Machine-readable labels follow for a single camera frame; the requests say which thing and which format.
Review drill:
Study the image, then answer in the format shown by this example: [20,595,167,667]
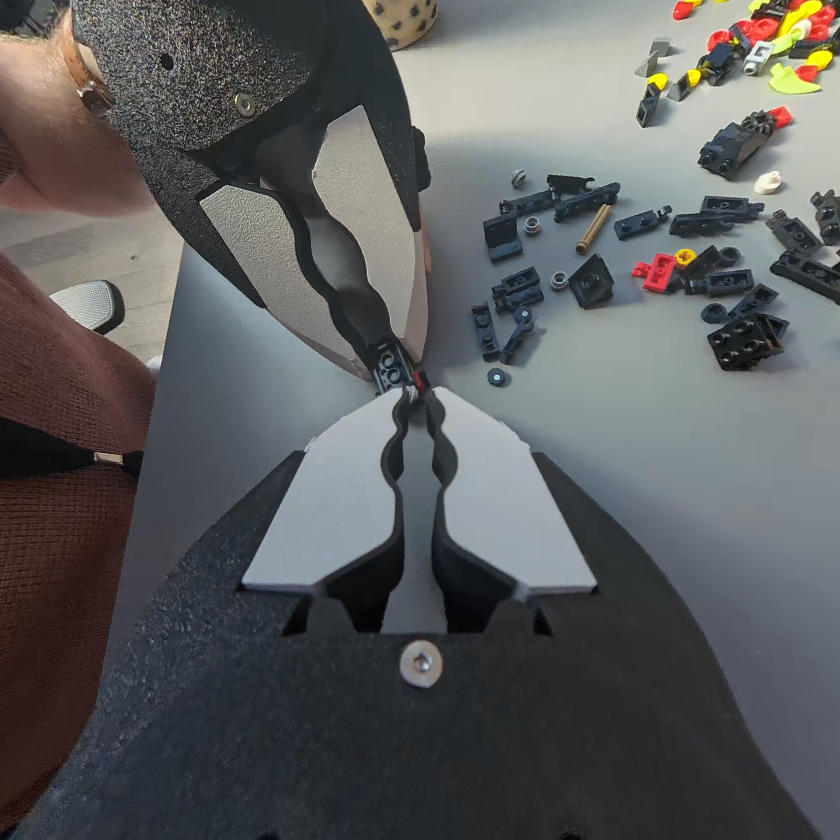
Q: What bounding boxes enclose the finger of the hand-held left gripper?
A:
[199,182,379,383]
[312,104,431,363]

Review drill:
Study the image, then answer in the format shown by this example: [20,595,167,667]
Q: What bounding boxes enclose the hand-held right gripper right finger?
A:
[425,386,599,601]

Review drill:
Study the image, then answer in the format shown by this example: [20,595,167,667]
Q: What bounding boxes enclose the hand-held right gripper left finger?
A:
[241,388,406,601]

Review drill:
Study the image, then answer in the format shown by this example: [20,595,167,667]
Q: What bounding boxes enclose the small black toy brick car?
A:
[371,339,431,398]

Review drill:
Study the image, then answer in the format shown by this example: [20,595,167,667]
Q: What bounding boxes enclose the person's left forearm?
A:
[0,29,155,221]

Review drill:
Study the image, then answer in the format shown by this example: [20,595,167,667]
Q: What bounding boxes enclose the grey desk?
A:
[108,0,840,840]

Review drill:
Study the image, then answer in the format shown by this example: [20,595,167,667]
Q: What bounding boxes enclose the grey mesh chair armrest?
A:
[49,280,127,336]

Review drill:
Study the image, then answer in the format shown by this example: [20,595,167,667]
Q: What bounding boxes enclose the beige spotted cup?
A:
[363,0,439,52]

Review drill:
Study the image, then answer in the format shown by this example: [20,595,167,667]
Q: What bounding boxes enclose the tan toy bar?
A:
[575,204,614,254]

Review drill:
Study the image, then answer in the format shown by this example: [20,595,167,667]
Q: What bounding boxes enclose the person's brown sweater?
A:
[0,131,158,831]

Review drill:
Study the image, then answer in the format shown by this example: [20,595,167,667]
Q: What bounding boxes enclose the red clip brick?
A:
[632,252,683,293]

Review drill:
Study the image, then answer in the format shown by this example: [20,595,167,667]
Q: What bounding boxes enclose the pile of dark toy bricks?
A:
[469,108,840,374]

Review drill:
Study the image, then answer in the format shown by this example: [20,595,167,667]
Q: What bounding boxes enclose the brown strap wrist watch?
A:
[66,16,118,120]

